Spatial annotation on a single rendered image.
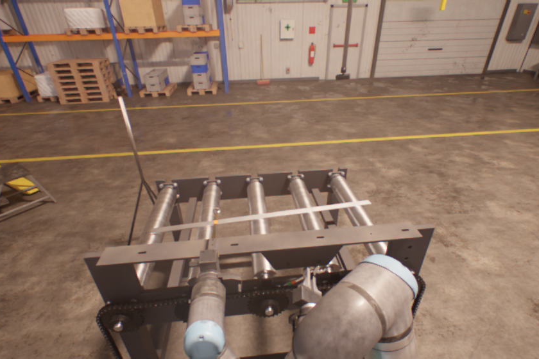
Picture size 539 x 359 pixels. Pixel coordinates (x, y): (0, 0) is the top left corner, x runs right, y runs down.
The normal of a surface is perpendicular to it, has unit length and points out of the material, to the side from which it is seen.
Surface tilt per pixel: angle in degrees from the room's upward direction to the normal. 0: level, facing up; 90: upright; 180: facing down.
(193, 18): 90
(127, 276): 90
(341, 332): 48
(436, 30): 90
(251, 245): 0
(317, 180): 90
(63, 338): 0
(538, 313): 0
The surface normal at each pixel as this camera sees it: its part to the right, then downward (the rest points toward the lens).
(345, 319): -0.28, -0.49
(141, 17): 0.11, 0.49
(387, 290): 0.33, -0.54
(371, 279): 0.00, -0.85
